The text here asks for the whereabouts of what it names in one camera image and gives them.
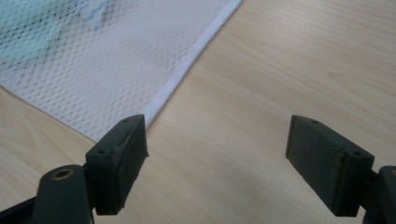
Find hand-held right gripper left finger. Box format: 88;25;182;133
85;113;150;217

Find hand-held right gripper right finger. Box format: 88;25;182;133
285;114;375;217

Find white mesh laundry bag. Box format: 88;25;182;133
0;0;244;143

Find teal cloth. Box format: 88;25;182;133
0;0;110;64

